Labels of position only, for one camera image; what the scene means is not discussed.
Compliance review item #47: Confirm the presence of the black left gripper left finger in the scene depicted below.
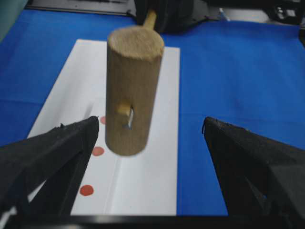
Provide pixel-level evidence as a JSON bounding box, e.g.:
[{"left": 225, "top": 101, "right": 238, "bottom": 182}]
[{"left": 0, "top": 116, "right": 99, "bottom": 229}]

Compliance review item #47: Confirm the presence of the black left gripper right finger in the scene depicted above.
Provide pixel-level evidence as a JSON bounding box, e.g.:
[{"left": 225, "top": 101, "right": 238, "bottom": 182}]
[{"left": 202, "top": 117, "right": 305, "bottom": 229}]

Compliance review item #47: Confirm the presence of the blue table cloth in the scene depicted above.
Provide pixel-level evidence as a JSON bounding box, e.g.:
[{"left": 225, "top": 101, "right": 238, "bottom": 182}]
[{"left": 0, "top": 10, "right": 305, "bottom": 215}]

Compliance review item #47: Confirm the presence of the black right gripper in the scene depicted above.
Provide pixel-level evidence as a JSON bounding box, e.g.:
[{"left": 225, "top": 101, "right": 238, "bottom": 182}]
[{"left": 134, "top": 0, "right": 223, "bottom": 33}]

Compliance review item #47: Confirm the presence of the wooden mallet hammer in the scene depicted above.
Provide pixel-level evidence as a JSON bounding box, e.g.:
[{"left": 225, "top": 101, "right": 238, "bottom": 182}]
[{"left": 104, "top": 9, "right": 165, "bottom": 157}]

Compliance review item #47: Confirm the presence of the white rectangular board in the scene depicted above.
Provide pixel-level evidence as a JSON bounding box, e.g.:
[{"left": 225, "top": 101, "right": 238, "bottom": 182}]
[{"left": 29, "top": 39, "right": 180, "bottom": 216}]

